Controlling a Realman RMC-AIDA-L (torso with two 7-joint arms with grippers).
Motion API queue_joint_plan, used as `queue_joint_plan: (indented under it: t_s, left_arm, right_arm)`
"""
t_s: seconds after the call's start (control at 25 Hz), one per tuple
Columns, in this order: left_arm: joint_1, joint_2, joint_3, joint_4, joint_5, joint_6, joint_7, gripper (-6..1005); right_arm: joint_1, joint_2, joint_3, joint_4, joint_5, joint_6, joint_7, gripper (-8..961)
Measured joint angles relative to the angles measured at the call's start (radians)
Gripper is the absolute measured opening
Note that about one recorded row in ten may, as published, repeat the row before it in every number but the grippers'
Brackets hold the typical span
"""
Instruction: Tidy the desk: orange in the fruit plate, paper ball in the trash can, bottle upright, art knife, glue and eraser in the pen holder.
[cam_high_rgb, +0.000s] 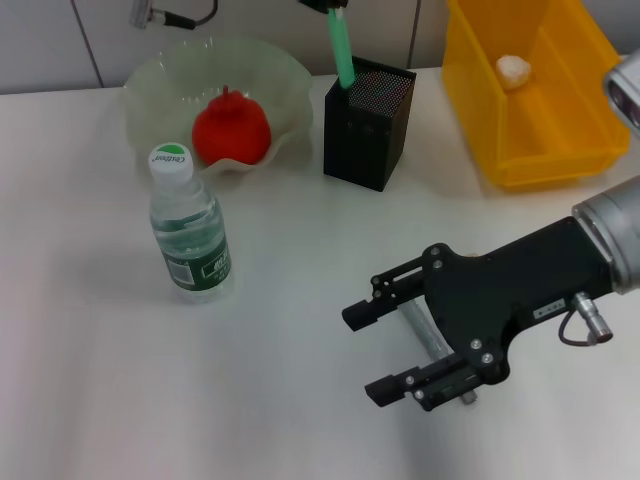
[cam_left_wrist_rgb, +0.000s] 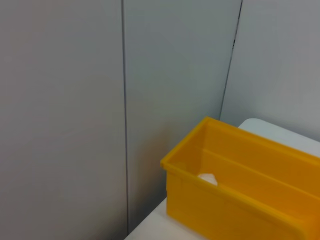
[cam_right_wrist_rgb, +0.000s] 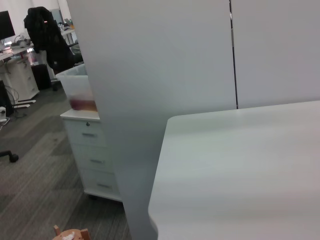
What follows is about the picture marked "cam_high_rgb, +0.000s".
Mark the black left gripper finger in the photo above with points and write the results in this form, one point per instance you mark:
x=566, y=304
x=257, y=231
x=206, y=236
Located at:
x=320, y=4

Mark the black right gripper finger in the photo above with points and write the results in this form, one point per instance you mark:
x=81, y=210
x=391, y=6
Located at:
x=390, y=295
x=415, y=385

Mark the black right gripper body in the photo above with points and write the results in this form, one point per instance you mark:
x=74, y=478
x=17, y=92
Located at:
x=500, y=305

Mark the grey marker pen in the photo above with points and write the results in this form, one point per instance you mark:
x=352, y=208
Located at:
x=425, y=330

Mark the mint green pen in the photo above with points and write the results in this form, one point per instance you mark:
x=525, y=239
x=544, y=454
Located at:
x=342, y=50

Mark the red-orange toy orange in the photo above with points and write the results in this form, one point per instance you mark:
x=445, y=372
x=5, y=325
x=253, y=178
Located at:
x=232, y=132

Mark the white paper ball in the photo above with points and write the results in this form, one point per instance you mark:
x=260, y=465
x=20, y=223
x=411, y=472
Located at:
x=512, y=72

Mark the clear bottle with green label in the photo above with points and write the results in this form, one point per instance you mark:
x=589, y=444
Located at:
x=192, y=240

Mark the translucent wavy glass fruit bowl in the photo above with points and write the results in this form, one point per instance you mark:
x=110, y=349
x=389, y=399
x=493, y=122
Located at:
x=280, y=85

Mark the black mesh pen holder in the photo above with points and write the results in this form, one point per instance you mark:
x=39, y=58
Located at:
x=360, y=145

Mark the yellow plastic bin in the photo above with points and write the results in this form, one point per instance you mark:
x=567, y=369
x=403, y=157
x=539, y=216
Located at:
x=550, y=130

